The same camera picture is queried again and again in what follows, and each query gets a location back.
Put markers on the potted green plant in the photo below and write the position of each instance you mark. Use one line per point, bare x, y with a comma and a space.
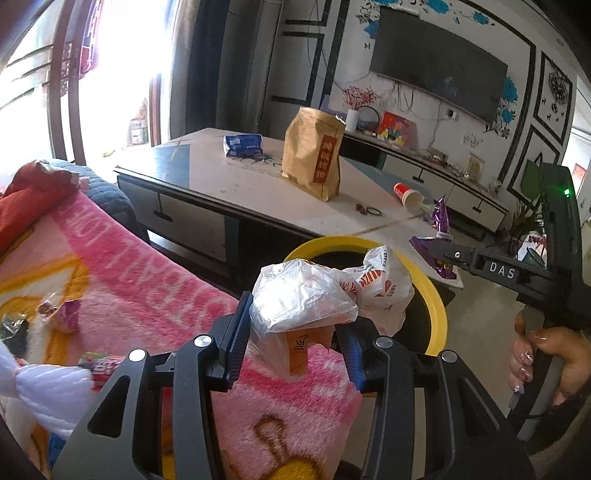
527, 219

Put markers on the white plastic bag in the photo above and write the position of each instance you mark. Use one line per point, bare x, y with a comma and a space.
297, 304

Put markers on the red paper cup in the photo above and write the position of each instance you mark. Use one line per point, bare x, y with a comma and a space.
410, 198

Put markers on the red snack tube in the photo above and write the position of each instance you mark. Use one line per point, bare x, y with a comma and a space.
101, 367

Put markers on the yellow rimmed trash bin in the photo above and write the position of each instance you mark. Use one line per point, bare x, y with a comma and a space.
426, 326

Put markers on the brown framed glass door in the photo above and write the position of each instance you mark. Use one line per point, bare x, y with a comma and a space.
76, 85

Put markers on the dark blue sofa cushion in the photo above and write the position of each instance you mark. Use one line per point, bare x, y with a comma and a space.
108, 197

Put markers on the red blanket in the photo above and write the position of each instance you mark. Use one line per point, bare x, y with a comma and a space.
36, 188

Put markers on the pink cartoon bear blanket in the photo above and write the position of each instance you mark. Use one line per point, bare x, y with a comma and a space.
131, 297

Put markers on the brown paper bag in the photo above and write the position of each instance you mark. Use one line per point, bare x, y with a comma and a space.
311, 153

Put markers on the white vase red flowers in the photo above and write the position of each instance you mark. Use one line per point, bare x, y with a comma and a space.
356, 98

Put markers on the right hand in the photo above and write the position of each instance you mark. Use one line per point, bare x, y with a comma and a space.
573, 347

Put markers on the red framed picture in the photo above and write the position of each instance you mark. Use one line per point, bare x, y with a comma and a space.
398, 130

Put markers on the blue tissue pack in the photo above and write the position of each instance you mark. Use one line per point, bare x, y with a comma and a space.
242, 145

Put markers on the dark green snack wrapper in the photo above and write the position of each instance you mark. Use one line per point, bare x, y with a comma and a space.
14, 327

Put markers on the grey standing air conditioner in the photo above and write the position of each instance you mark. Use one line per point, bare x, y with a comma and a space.
247, 48

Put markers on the black wall television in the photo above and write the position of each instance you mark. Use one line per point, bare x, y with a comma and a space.
437, 61

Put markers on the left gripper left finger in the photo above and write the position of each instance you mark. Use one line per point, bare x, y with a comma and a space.
119, 436

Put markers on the white coffee table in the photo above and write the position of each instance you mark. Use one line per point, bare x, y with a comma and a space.
188, 192

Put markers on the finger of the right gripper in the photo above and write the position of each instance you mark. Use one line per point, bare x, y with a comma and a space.
451, 253

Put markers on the pink yellow snack wrapper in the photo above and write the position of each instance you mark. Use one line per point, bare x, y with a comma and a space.
63, 317

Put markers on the purple snack wrapper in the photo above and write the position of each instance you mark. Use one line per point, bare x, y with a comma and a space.
424, 244

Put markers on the dark blue curtain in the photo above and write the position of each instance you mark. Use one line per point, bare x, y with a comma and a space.
204, 63

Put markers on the white tv cabinet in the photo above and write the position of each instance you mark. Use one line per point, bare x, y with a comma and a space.
472, 202

